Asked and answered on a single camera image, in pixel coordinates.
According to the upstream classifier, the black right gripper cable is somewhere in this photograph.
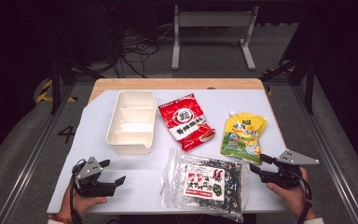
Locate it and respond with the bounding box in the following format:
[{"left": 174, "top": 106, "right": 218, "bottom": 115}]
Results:
[{"left": 292, "top": 170, "right": 314, "bottom": 224}]

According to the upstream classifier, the white table mat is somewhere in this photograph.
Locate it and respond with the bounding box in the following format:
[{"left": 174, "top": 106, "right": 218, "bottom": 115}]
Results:
[{"left": 47, "top": 89, "right": 288, "bottom": 216}]

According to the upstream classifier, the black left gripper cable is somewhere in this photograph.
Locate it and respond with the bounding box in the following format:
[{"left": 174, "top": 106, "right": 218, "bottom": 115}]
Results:
[{"left": 69, "top": 158, "right": 87, "bottom": 224}]

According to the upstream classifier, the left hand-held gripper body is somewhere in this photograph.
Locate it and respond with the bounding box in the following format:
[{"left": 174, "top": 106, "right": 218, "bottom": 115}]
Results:
[{"left": 74, "top": 156, "right": 117, "bottom": 198}]

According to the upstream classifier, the tangle of black floor cables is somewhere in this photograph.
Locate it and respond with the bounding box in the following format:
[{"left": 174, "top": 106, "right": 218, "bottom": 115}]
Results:
[{"left": 111, "top": 31, "right": 160, "bottom": 78}]

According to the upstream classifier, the yellow spout pouch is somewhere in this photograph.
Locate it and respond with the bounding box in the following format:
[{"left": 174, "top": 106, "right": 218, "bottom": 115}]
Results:
[{"left": 219, "top": 110, "right": 269, "bottom": 166}]

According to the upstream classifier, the person's right hand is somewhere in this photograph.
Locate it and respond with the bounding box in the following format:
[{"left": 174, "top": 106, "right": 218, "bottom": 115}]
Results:
[{"left": 266, "top": 167, "right": 319, "bottom": 220}]

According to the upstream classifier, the red seasoning packet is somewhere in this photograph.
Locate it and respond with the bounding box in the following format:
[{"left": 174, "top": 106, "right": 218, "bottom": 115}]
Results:
[{"left": 158, "top": 92, "right": 217, "bottom": 152}]

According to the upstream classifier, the red bracelet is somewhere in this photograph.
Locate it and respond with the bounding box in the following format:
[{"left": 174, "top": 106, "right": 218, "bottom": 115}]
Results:
[{"left": 48, "top": 214, "right": 73, "bottom": 224}]

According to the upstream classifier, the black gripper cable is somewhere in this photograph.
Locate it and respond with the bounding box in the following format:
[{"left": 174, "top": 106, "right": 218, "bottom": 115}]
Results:
[
  {"left": 69, "top": 158, "right": 87, "bottom": 224},
  {"left": 292, "top": 170, "right": 314, "bottom": 224}
]

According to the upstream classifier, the white divided plastic container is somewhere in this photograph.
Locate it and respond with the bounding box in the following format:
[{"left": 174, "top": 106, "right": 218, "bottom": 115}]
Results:
[{"left": 105, "top": 90, "right": 158, "bottom": 155}]

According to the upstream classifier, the yellow black hazard tape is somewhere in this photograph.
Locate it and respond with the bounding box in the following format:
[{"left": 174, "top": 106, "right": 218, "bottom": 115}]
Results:
[{"left": 35, "top": 78, "right": 78, "bottom": 104}]

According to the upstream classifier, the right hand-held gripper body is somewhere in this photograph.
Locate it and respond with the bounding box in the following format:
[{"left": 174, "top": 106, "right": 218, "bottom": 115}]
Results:
[{"left": 259, "top": 148, "right": 321, "bottom": 189}]

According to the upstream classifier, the aluminium floor rail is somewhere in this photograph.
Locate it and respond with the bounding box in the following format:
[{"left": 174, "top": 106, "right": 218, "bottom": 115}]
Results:
[
  {"left": 292, "top": 85, "right": 358, "bottom": 224},
  {"left": 0, "top": 85, "right": 76, "bottom": 224}
]

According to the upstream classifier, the person's left hand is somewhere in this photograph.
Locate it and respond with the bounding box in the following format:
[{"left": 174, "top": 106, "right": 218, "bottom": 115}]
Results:
[{"left": 57, "top": 183, "right": 108, "bottom": 222}]

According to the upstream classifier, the white metal stand frame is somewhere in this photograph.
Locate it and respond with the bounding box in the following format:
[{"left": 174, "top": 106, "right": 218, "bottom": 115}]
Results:
[{"left": 171, "top": 4, "right": 260, "bottom": 71}]

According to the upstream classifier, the black metal stand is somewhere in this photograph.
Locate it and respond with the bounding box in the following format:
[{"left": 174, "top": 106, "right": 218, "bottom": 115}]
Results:
[
  {"left": 259, "top": 55, "right": 317, "bottom": 115},
  {"left": 48, "top": 55, "right": 104, "bottom": 115}
]

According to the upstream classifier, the clear bag of dried seaweed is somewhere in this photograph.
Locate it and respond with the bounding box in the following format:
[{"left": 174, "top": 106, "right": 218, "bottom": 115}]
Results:
[{"left": 160, "top": 148, "right": 250, "bottom": 223}]

